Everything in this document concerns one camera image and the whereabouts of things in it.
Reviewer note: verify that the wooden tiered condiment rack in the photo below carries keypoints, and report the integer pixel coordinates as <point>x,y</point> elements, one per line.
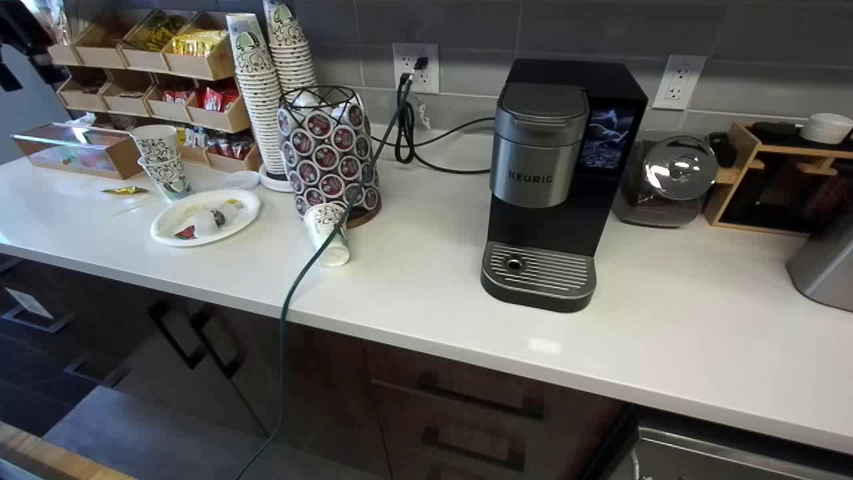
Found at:
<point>160,67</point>

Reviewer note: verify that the left wall outlet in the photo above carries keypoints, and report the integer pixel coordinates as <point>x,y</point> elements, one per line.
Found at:
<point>419,63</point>

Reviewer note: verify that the wooden organizer box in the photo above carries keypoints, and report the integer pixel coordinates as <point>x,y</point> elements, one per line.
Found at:
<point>776,180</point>

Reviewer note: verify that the right wall outlet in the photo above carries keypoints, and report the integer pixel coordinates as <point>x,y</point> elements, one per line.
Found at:
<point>677,82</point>

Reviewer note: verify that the white round lid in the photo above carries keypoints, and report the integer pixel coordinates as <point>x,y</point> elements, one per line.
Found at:
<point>828,128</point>

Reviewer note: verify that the wooden tray with packets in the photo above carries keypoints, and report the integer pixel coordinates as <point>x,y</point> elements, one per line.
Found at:
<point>84,150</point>

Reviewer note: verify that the white plate with scraps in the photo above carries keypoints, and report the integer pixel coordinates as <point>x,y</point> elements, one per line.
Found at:
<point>207,218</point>

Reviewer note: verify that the upper drawer handle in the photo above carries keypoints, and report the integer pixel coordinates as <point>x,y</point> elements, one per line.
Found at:
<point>496,394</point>

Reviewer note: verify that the laying white styrofoam cup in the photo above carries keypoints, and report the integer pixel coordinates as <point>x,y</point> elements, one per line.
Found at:
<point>327,228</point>

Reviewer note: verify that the right stack of paper cups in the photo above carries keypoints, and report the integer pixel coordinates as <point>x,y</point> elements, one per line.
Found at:
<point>289,46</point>

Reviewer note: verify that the black silver Keurig coffee maker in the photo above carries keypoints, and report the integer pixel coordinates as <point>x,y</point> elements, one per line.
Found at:
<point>560,142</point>

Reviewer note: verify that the cabinet door handle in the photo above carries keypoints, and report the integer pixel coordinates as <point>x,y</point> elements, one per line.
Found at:
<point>177,331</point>
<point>220,340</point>

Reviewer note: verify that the stack of paper cups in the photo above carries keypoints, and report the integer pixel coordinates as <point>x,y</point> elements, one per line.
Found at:
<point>289,46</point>
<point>256,83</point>

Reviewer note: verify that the left stack of paper cups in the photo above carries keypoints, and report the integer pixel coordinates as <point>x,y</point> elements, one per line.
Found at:
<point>256,83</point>

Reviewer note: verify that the yellow packet on counter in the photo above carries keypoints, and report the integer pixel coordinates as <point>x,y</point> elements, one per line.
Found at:
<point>128,190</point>

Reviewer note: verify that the upright patterned paper cup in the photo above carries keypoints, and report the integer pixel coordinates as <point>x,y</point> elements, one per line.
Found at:
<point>160,162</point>

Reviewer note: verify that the lower drawer handle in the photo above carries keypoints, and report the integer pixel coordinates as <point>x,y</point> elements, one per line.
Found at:
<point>479,446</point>

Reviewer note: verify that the silver appliance at right edge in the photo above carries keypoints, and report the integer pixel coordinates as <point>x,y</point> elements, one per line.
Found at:
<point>821,267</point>

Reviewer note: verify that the wall outlet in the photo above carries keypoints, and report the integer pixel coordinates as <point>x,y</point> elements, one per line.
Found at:
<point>677,82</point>
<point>419,63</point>

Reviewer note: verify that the right cabinet door handle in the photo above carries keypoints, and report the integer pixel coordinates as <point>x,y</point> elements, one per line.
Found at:
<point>220,340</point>

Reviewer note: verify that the left cabinet door handle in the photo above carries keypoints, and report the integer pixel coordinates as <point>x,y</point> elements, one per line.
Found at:
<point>177,331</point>

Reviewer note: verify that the round grey lidded appliance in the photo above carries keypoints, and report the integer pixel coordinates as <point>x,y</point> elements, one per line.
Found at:
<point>664,183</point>

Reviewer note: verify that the drawer handle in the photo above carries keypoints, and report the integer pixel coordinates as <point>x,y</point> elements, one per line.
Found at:
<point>479,446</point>
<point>496,394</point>

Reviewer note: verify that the wire basket of coffee pods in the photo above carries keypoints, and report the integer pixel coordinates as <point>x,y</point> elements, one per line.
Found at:
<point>328,150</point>

